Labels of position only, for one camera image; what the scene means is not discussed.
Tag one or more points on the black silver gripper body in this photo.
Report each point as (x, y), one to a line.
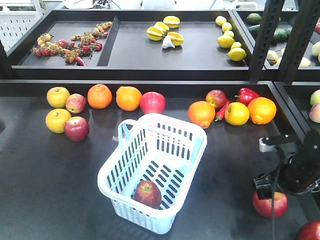
(298, 171)

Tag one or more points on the dark red apple corner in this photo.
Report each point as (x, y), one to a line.
(309, 231)

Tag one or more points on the light blue plastic basket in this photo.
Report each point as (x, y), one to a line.
(157, 148)

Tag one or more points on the dark red striped apple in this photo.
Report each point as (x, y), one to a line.
(148, 194)

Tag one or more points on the pink green peach front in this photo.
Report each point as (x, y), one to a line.
(314, 114)

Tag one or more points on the pink green peach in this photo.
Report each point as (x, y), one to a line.
(315, 97)
(314, 114)

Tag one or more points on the orange fruit centre right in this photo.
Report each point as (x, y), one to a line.
(262, 110)

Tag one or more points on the orange fruit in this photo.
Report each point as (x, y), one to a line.
(262, 110)
(201, 113)
(128, 98)

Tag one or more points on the pink green peach back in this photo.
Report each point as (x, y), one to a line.
(315, 97)

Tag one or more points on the red bell pepper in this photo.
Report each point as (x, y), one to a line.
(246, 95)

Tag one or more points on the small red chili pepper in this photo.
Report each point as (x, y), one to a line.
(220, 115)

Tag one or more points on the red yellow apple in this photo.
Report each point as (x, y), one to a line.
(217, 98)

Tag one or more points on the black wooden produce stand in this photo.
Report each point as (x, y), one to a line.
(52, 188)

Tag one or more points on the orange fruit centre left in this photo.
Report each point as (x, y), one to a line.
(201, 113)

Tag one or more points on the yellow lemon pile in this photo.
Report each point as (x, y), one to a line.
(227, 40)

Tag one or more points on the big red apple left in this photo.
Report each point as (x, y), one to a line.
(152, 102)

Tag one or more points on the white garlic bulb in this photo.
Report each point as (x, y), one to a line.
(167, 42)

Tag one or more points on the yellow starfruit bunch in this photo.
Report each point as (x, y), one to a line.
(164, 28)

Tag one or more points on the large orange far left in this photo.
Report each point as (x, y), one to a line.
(99, 96)

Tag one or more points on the dark red apple left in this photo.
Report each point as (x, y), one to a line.
(76, 128)

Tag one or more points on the pink striped apple left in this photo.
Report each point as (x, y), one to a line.
(75, 103)

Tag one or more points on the yellow apple front left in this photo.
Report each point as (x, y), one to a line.
(55, 120)

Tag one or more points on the cherry tomato vine pile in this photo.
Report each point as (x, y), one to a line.
(74, 50)

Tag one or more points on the yellow apple back left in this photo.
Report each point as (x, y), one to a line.
(57, 97)

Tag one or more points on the white perforated panel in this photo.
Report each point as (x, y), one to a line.
(16, 18)

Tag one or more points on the black shelf upright post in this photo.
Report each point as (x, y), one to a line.
(281, 37)

